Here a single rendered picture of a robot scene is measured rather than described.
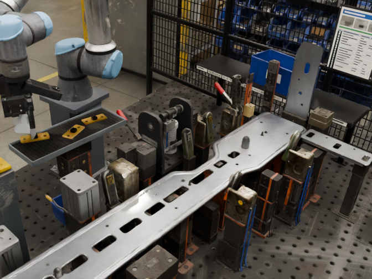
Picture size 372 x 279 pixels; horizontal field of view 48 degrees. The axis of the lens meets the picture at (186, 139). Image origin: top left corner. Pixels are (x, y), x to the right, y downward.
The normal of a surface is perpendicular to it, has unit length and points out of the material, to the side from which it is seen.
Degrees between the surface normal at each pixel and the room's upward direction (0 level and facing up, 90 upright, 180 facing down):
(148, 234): 0
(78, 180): 0
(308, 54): 90
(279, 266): 0
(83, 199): 90
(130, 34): 92
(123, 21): 90
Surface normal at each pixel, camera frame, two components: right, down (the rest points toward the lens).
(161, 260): 0.06, -0.84
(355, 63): -0.66, 0.37
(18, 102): 0.41, 0.51
